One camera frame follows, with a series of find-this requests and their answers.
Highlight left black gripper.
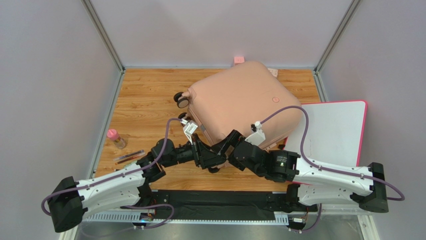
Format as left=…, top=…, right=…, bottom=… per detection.
left=162, top=132, right=225, bottom=169

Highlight pink suitcase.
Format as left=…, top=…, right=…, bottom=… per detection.
left=173, top=61, right=302, bottom=151

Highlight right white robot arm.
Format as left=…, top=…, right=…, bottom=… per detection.
left=211, top=130, right=389, bottom=213

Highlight white board pink edge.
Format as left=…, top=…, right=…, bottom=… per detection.
left=282, top=100, right=368, bottom=167

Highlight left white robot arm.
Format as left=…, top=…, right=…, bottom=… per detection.
left=41, top=134, right=232, bottom=233

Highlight pink capped bottle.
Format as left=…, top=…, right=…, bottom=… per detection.
left=106, top=128, right=127, bottom=149

